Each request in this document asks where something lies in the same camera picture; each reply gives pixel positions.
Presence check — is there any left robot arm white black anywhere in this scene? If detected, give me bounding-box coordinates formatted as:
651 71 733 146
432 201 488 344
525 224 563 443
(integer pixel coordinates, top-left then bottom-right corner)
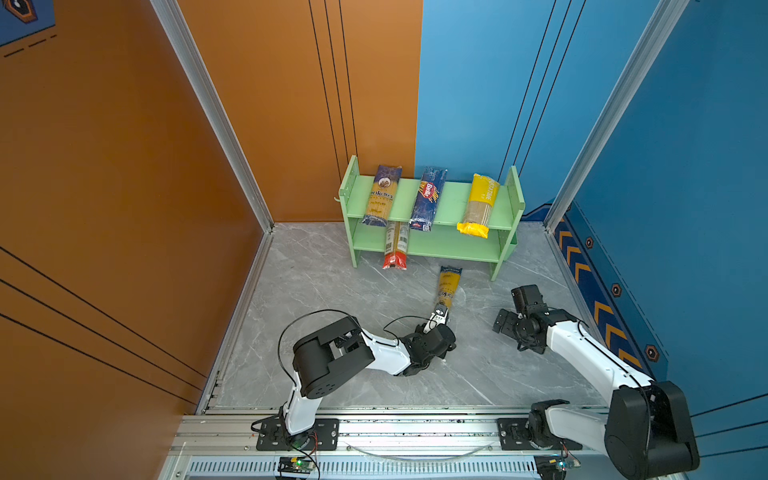
281 312 456 437

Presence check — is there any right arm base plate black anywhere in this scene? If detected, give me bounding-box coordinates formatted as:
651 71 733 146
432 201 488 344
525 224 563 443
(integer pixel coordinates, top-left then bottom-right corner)
496 417 583 451

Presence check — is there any white cable on rail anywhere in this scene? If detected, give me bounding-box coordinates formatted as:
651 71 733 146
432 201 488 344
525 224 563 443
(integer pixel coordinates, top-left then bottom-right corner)
344 442 496 463

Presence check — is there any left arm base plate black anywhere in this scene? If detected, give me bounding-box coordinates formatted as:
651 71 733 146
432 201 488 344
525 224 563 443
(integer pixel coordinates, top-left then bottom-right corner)
251 416 340 453

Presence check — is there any blue Barilla spaghetti box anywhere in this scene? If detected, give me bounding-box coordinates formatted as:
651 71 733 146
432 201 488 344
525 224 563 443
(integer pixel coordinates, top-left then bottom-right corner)
409 166 448 232

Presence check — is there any right circuit board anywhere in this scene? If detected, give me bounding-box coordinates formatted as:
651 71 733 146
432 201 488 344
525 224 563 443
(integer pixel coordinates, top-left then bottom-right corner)
534 456 569 480

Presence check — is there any green two-tier wooden shelf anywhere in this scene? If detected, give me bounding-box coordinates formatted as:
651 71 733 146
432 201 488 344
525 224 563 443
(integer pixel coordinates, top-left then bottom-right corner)
339 156 525 281

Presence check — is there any red spaghetti bag white label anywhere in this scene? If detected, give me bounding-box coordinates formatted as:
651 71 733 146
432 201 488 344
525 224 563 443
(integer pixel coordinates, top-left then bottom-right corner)
382 221 410 270

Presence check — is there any left green circuit board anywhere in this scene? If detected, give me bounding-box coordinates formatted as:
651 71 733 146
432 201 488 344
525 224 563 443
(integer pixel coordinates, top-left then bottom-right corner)
276 456 318 479

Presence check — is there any yellow Pastatime spaghetti bag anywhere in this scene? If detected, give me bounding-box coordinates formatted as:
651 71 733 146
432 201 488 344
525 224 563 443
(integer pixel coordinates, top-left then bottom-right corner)
457 174 500 239

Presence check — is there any Ankara spaghetti bag blue yellow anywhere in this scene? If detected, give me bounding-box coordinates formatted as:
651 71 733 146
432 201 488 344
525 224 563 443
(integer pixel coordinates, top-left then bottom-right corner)
362 165 402 227

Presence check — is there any aluminium front rail frame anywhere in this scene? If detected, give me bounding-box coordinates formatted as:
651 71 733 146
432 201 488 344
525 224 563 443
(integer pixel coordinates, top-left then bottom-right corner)
159 407 620 479

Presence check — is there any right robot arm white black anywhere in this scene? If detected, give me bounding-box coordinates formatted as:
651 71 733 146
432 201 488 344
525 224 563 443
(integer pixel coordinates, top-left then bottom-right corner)
493 285 701 479

